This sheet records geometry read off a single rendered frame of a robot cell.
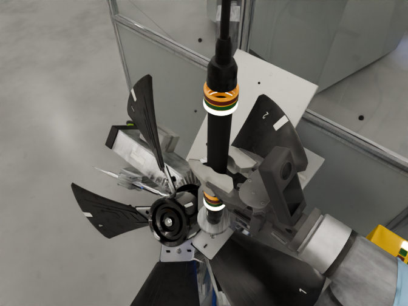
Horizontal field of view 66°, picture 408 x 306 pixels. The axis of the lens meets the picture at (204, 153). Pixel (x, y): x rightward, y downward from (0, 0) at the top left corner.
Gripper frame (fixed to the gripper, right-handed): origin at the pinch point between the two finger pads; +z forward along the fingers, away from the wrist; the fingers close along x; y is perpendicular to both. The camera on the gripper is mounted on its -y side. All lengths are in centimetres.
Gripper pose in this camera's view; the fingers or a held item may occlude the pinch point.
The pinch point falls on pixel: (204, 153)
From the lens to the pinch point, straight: 51.4
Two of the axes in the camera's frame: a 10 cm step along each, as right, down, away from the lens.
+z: -7.7, -5.1, 3.8
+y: -0.1, 6.0, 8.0
